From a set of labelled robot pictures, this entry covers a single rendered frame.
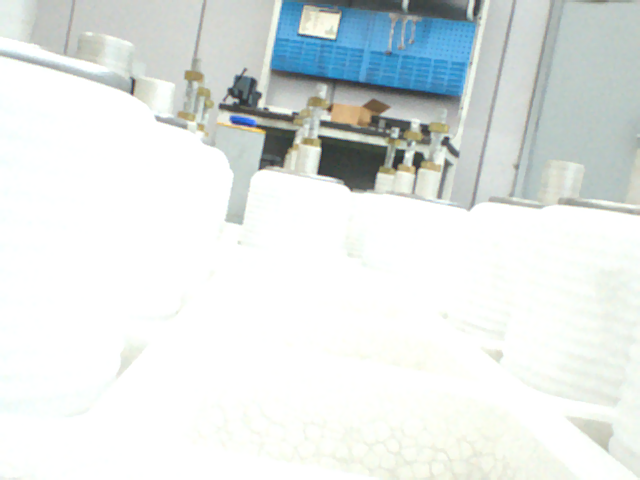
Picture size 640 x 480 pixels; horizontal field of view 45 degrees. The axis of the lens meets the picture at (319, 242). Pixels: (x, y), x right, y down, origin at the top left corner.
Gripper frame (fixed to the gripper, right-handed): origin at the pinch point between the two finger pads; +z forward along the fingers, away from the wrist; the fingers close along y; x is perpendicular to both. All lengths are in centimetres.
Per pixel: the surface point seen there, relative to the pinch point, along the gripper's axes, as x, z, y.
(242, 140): 17.7, 17.5, -26.2
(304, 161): -16.1, 20.4, -7.1
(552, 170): -40.3, 19.5, 14.1
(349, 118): 440, -36, -111
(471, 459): -59, 31, 13
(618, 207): -54, 22, 16
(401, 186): -1.1, 20.5, 0.1
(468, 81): 473, -79, -39
